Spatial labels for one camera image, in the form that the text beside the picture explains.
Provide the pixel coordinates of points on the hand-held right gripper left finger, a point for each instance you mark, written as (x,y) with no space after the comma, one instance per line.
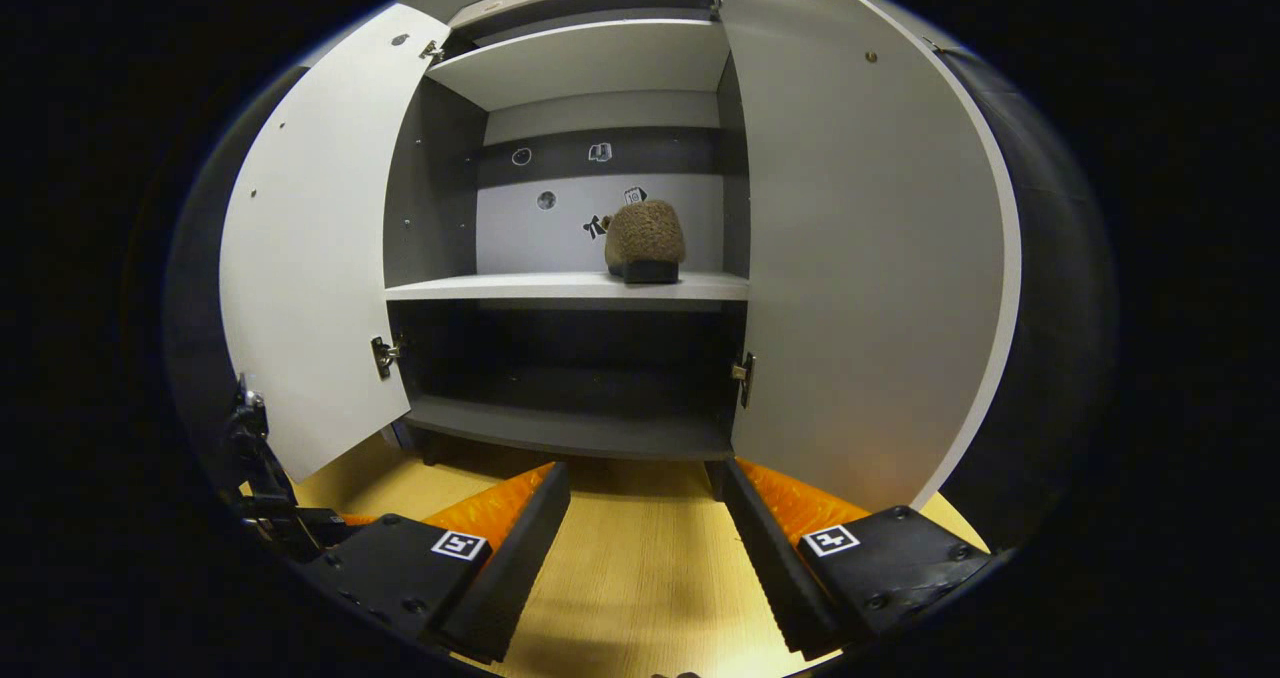
(515,563)

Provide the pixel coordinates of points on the brown shoe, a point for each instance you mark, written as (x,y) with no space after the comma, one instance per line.
(645,233)

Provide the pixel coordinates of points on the white shoe cabinet door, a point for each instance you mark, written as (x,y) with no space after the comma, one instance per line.
(860,258)
(310,258)

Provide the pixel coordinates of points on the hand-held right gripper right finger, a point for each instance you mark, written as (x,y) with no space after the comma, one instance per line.
(770,563)

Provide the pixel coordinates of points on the black backdrop cloth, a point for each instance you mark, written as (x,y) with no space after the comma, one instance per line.
(1050,308)

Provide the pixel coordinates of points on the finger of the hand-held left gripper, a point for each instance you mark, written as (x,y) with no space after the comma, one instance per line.
(358,519)

